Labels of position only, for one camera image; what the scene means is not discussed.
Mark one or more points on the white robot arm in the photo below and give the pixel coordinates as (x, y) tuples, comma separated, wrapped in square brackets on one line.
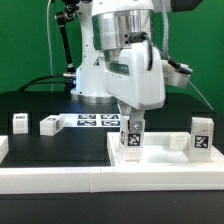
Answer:
[(108, 27)]

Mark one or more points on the white U-shaped obstacle fence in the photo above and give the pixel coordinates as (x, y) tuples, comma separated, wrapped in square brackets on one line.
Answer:
[(109, 179)]

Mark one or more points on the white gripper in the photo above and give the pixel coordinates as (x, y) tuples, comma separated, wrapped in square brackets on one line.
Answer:
[(141, 89)]

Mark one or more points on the white square table top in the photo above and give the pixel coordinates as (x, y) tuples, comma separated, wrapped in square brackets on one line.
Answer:
[(157, 152)]

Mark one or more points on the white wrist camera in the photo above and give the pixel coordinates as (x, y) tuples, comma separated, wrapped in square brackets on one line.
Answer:
[(176, 74)]

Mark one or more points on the white base tag plate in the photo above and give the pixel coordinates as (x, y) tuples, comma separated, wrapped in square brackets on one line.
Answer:
[(91, 120)]

